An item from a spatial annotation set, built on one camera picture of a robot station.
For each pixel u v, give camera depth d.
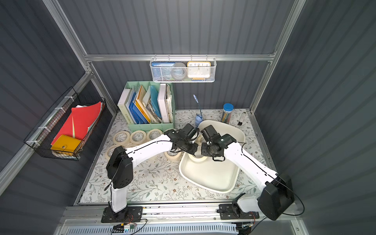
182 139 0.63
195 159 0.79
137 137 1.05
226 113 0.96
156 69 0.87
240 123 1.11
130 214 0.73
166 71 0.91
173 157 0.92
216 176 0.87
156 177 0.87
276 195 0.39
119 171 0.45
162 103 0.94
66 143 0.64
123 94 0.94
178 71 0.91
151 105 0.96
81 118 0.73
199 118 1.05
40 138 0.61
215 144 0.56
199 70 0.88
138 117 0.98
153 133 1.05
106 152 0.94
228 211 0.73
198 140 0.73
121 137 1.05
